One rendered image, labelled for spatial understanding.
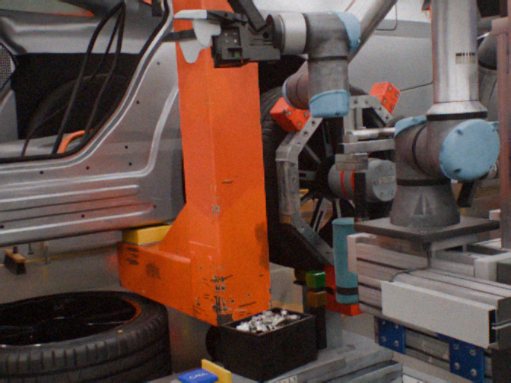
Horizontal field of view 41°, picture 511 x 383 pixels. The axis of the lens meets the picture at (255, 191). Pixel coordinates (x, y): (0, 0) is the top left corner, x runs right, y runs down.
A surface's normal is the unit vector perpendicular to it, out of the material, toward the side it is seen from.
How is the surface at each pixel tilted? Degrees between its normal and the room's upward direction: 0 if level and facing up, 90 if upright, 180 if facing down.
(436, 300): 90
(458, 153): 98
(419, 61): 90
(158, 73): 90
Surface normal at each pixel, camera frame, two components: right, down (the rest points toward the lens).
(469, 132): 0.28, 0.22
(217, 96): 0.57, 0.05
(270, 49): 0.26, -0.05
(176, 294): -0.82, 0.11
